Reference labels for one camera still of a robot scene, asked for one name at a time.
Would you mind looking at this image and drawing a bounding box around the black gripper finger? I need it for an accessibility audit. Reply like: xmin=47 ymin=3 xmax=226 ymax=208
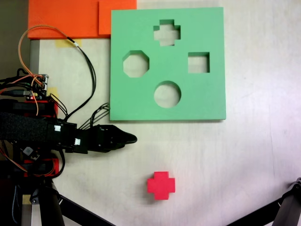
xmin=98 ymin=144 xmax=126 ymax=154
xmin=114 ymin=126 xmax=138 ymax=145

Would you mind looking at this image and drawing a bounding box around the black tripod leg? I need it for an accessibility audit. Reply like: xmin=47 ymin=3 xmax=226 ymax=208
xmin=30 ymin=183 xmax=65 ymax=226
xmin=274 ymin=177 xmax=301 ymax=226

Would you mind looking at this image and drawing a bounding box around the long orange wire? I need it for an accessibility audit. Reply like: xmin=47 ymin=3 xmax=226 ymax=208
xmin=18 ymin=25 xmax=71 ymax=82

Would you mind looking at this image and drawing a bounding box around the blue braided cable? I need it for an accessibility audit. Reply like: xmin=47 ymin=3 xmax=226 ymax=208
xmin=11 ymin=185 xmax=19 ymax=224

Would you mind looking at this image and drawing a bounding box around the circuit board with green terminal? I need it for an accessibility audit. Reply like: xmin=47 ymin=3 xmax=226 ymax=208
xmin=29 ymin=74 xmax=50 ymax=101

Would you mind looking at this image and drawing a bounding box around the green shape sorter board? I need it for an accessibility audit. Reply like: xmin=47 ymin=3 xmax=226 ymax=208
xmin=109 ymin=7 xmax=227 ymax=123

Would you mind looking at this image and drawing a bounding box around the short orange wire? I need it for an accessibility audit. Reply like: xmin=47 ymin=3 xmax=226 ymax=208
xmin=32 ymin=76 xmax=40 ymax=116

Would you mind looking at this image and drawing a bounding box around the black clamp bar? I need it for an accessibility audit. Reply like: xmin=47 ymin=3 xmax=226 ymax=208
xmin=0 ymin=100 xmax=47 ymax=112

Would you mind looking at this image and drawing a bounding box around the black cable joined to orange wire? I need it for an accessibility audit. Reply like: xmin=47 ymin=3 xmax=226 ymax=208
xmin=67 ymin=36 xmax=96 ymax=122

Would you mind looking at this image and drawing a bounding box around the red cross columnar block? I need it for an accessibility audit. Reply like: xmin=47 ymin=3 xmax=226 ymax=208
xmin=147 ymin=171 xmax=176 ymax=201

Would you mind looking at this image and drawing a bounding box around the black circuit board with inductor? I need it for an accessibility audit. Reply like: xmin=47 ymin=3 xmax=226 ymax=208
xmin=22 ymin=145 xmax=40 ymax=161

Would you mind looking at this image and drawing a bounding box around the black USB cable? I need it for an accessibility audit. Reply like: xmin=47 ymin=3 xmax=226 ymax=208
xmin=0 ymin=90 xmax=30 ymax=97

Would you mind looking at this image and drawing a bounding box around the black cable between arm motors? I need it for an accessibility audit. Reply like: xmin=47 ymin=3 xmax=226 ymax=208
xmin=77 ymin=102 xmax=111 ymax=130

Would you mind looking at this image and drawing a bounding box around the large orange flat block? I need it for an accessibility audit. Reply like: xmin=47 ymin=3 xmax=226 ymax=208
xmin=27 ymin=0 xmax=112 ymax=40

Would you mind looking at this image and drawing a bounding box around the red printed base bracket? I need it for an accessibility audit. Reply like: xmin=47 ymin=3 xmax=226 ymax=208
xmin=23 ymin=158 xmax=59 ymax=177
xmin=25 ymin=100 xmax=59 ymax=118

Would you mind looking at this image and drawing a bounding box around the grey metal table rail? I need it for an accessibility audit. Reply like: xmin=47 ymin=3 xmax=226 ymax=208
xmin=29 ymin=39 xmax=40 ymax=76

